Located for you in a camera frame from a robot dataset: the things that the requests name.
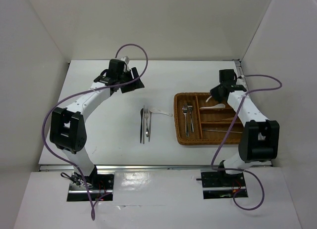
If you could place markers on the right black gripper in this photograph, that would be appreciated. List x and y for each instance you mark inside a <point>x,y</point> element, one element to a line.
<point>213,92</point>

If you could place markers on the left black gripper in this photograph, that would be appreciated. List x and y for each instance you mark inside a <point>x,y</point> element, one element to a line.
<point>137,85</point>

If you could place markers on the silver fork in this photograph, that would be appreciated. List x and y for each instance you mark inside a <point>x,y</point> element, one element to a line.
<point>185,110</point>
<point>146,116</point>
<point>190,109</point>

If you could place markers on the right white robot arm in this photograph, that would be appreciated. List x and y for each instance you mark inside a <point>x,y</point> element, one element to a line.
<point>260,136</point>

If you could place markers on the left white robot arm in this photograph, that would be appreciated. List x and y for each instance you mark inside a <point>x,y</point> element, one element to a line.
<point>68,131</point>

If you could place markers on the silver knife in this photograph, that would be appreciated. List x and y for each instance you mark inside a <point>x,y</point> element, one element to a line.
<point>150,123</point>

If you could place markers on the brown wicker divided tray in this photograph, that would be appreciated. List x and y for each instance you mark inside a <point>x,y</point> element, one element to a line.
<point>199,137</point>

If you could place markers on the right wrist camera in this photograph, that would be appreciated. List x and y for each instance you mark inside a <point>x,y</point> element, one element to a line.
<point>241,81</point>

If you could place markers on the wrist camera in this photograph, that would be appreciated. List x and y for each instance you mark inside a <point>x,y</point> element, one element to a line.
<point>125,59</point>
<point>241,81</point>

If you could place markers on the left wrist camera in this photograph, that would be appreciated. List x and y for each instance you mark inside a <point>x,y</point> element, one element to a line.
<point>125,59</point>

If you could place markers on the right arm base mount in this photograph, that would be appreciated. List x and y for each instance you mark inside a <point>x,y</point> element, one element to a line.
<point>217,185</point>

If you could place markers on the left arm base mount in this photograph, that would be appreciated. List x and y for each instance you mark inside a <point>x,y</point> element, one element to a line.
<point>101,189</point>

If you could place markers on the aluminium table rail front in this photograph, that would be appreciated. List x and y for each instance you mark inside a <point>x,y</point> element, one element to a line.
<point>46,168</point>

